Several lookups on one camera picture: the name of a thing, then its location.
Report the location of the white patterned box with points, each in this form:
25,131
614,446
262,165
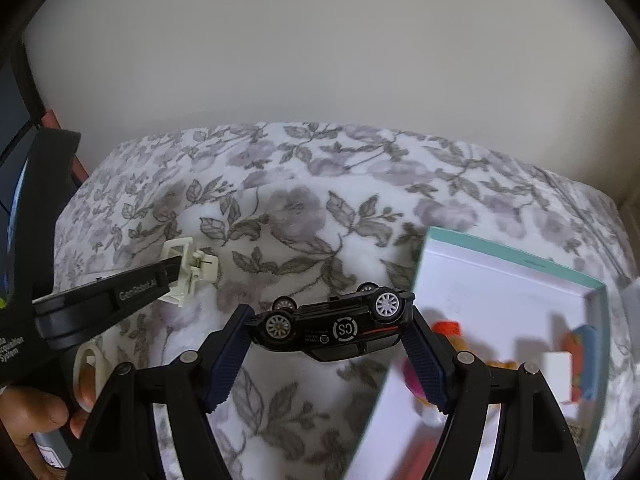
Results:
50,452

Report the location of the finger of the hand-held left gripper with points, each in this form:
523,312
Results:
145,282

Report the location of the white watch band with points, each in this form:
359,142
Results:
102,367

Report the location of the person's left hand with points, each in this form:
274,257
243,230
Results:
25,415

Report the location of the black toy car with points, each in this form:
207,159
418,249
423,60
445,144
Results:
340,330

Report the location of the pink and brown dog toy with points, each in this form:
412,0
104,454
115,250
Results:
414,385

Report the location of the black furniture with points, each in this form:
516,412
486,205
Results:
12,110

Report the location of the orange blue car toy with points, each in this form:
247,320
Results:
582,355

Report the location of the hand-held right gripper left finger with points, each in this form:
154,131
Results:
227,360

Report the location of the grey floral blanket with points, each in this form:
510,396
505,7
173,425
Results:
300,185

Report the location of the white charger plug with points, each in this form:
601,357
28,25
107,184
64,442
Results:
557,370

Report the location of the orange small bottle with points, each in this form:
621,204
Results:
446,329

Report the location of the gold patterned metal case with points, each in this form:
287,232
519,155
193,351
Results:
575,432

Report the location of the cream hair claw clip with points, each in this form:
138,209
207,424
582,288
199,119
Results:
197,267

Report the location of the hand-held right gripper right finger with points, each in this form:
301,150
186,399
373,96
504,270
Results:
425,360

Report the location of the teal rimmed white tray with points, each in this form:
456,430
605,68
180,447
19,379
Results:
500,290

